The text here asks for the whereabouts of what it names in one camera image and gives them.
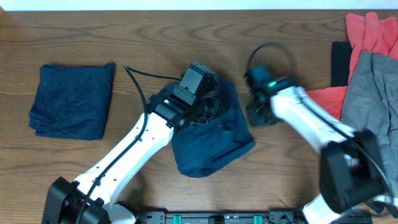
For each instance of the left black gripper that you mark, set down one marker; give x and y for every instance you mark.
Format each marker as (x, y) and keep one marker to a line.
(214, 94)

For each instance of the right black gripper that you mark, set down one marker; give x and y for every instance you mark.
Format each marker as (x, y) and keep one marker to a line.
(252, 117)

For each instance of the navy blue denim shorts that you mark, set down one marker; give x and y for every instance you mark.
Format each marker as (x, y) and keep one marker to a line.
(202, 150)

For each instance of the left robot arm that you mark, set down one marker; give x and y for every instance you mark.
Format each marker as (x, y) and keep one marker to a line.
(196, 98)

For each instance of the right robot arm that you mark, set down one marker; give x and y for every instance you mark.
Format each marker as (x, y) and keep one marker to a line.
(351, 168)

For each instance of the black cloth strip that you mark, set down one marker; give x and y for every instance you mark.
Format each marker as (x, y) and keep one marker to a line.
(340, 61)

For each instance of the grey garment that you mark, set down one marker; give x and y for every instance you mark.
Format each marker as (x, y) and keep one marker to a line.
(371, 103)

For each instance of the red garment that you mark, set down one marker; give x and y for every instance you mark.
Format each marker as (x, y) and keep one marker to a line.
(365, 33)

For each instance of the folded navy blue garment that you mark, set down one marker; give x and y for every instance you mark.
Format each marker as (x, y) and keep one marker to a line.
(72, 102)

